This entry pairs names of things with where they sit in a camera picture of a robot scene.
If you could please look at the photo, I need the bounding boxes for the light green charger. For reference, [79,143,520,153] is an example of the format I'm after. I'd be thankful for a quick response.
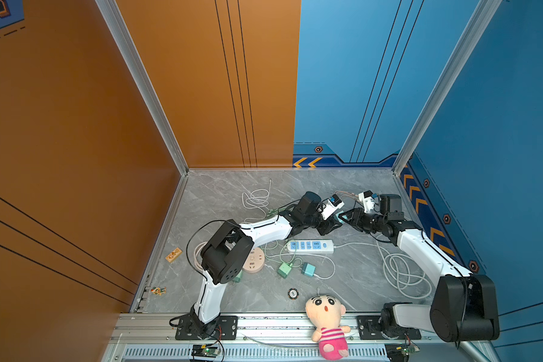
[233,271,243,283]
[277,262,292,279]

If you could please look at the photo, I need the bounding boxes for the light green charger left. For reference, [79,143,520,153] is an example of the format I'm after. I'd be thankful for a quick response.
[233,271,243,283]

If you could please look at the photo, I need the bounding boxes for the green multi-head cable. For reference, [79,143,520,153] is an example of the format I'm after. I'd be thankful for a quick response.
[252,205,303,265]

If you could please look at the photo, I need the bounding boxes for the aluminium front rail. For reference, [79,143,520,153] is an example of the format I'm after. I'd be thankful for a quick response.
[102,312,500,361]

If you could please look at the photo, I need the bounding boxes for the left green circuit board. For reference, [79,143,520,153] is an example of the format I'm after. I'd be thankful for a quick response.
[190,345,223,361]

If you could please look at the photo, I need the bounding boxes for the white usb cable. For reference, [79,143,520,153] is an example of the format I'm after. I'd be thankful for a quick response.
[240,178,273,225]

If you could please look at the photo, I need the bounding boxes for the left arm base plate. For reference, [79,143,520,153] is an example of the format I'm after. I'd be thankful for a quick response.
[175,315,238,341]

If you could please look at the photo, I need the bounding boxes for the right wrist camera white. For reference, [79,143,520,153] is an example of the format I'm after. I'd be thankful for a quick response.
[357,190,376,214]

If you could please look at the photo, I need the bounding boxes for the small toy figure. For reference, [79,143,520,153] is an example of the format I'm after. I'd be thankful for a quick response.
[150,287,167,296]

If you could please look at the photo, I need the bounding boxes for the round pink power socket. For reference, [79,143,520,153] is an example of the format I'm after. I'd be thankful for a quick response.
[242,247,265,274]

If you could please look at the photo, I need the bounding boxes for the small wooden block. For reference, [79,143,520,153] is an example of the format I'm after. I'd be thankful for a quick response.
[165,247,183,263]

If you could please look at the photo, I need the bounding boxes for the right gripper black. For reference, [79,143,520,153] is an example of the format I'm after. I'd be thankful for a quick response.
[338,207,387,233]

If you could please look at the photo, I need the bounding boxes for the right green circuit board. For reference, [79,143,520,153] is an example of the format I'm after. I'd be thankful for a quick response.
[385,344,420,362]

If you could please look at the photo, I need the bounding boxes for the white power strip cord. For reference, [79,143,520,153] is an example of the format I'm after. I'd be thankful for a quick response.
[314,239,435,302]

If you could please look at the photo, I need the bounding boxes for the green circuit board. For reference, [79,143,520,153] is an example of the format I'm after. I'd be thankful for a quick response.
[190,345,223,361]
[385,344,420,362]

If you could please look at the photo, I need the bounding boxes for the teal charger near cable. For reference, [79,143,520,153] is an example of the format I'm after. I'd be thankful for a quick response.
[301,262,315,278]

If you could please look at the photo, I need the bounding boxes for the black poker chip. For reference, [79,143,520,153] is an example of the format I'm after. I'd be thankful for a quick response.
[288,288,299,300]

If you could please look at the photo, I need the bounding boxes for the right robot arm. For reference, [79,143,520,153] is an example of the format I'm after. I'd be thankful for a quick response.
[339,195,500,342]

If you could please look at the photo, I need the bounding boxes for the white blue power strip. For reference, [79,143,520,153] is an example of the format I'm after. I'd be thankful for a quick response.
[287,239,334,255]

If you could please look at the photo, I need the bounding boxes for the plush doll pink dress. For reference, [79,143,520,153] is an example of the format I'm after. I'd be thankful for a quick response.
[306,295,351,361]

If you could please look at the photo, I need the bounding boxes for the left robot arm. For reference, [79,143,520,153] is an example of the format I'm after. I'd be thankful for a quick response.
[189,192,344,337]

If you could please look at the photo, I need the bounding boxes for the light green charger middle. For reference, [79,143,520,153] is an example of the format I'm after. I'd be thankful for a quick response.
[277,262,292,279]

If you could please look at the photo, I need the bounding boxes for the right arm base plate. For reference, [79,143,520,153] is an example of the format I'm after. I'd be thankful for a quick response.
[356,315,422,340]

